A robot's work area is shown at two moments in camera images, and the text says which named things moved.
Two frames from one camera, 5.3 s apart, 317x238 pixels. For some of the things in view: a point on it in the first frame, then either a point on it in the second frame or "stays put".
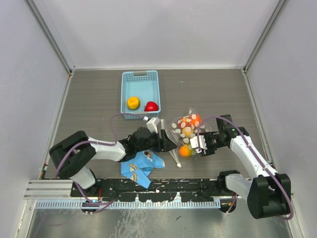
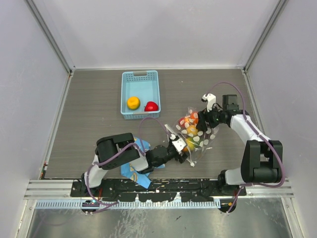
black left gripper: x=163 y=143 → x=181 y=157
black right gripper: x=209 y=151 → x=204 y=115
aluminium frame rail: x=50 y=190 stays put
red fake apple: x=150 y=106 stays put
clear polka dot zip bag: x=181 y=130 stays put
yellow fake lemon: x=133 y=102 stays put
